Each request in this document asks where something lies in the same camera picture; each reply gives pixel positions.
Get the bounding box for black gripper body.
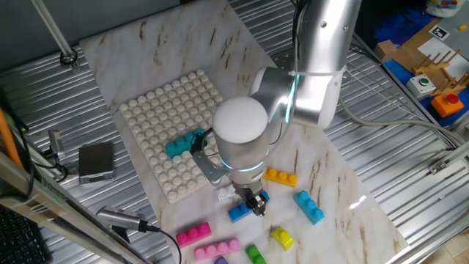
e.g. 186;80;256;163
233;179;265;202

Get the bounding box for blue four-stud block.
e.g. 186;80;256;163
227;190;271;224

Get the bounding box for teal four-stud block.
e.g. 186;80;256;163
164;127;207;160

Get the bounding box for white four-stud block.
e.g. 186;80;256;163
215;184;237;202

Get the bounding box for orange-yellow four-stud block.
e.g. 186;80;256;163
262;166;298;188

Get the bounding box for yellow two-stud block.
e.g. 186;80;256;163
270;226;295;252

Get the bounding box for light blue three-stud block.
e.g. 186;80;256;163
293;189;326;226

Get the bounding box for green two-stud block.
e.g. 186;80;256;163
245;244;267;264

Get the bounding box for light pink four-stud block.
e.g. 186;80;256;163
193;238;242;263

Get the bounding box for magenta three-stud block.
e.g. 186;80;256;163
175;221;213;249

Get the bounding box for white marble board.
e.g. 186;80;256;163
78;0;410;264

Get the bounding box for white studded baseplate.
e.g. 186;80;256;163
119;68;225;205

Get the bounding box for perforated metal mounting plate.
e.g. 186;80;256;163
273;46;296;71

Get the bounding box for silver digital scale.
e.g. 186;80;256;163
78;142;117;186

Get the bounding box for small cardboard box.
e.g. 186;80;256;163
373;39;399;63

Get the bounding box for white green-button box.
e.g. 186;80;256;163
405;73;437;100

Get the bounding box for brown cardboard sheet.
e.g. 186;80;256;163
394;18;444;74

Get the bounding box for orange emergency stop box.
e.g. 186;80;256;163
430;92;465;119

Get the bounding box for wooden peg rack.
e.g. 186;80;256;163
413;48;469;97

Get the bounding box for white paper sheet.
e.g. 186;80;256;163
417;36;469;80

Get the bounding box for black keyboard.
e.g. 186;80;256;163
0;205;52;264

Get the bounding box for black-white fiducial tag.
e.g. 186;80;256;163
427;23;451;42

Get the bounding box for metal stand pole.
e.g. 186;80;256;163
31;0;81;70

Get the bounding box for grey board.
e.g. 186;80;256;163
437;0;469;62

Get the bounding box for clear container of bricks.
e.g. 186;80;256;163
424;0;465;18

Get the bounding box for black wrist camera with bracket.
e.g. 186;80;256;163
189;133;230;186

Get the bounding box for large silver camera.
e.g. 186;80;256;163
95;205;149;243

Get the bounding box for thick grey cable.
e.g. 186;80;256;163
339;95;465;147

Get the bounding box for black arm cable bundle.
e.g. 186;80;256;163
291;0;309;74

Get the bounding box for aluminium corner bracket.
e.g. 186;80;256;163
428;159;450;175

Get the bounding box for black camera clamp mount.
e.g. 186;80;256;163
43;146;70;183

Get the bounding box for small silver camera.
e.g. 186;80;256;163
47;129;67;159

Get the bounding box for aluminium frame bar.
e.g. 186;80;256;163
0;152;147;264

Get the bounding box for orange cable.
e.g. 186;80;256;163
0;108;23;170

